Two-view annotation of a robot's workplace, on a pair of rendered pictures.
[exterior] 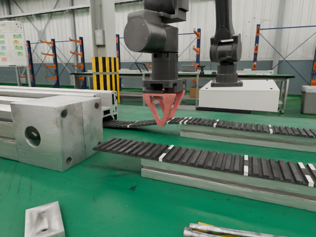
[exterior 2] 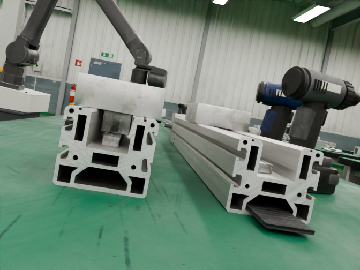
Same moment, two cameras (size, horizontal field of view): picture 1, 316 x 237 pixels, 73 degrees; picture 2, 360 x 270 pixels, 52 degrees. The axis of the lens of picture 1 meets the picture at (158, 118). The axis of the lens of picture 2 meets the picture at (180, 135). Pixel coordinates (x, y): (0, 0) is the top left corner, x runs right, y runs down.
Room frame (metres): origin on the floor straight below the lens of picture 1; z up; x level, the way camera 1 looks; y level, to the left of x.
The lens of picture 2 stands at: (0.96, 1.25, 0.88)
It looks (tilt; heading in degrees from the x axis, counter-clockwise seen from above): 3 degrees down; 241
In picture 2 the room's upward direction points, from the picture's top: 11 degrees clockwise
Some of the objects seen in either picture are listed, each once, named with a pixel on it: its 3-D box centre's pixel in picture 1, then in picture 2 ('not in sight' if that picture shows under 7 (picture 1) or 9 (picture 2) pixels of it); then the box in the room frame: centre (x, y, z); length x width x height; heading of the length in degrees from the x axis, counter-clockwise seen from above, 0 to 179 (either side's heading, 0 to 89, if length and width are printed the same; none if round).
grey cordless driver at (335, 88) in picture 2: not in sight; (320, 133); (0.39, 0.76, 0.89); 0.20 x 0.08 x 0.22; 179
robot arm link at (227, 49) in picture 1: (226, 55); (22, 58); (0.85, -0.26, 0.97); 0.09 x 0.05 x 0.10; 147
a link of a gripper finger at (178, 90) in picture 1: (167, 102); not in sight; (0.49, -0.02, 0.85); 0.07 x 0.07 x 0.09; 68
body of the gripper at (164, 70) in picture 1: (164, 70); not in sight; (0.48, -0.02, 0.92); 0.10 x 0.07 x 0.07; 158
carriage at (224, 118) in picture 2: not in sight; (214, 122); (0.51, 0.57, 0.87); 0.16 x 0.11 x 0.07; 68
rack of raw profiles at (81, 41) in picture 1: (49, 64); not in sight; (9.87, 4.85, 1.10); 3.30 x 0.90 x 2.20; 67
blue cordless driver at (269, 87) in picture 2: not in sight; (289, 129); (0.26, 0.55, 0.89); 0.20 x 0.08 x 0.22; 146
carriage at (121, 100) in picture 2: not in sight; (121, 106); (0.78, 0.73, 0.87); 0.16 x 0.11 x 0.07; 68
